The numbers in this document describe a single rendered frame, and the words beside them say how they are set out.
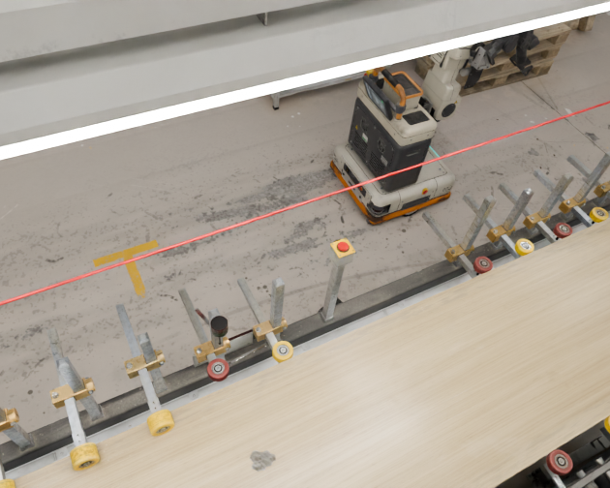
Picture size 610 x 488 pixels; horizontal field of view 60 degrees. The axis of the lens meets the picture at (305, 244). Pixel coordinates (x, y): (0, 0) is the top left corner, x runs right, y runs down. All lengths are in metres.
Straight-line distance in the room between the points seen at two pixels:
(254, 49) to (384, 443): 1.54
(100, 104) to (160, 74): 0.08
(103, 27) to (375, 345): 1.70
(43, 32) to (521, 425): 1.94
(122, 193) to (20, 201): 0.65
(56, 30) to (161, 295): 2.73
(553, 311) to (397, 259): 1.33
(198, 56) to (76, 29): 0.14
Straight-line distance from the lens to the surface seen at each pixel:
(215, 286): 3.27
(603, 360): 2.46
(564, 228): 2.80
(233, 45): 0.69
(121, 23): 0.64
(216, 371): 2.02
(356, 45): 0.77
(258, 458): 1.90
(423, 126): 3.20
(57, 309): 3.38
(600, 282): 2.69
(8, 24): 0.63
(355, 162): 3.64
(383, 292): 2.49
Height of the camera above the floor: 2.75
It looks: 52 degrees down
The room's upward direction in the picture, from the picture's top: 8 degrees clockwise
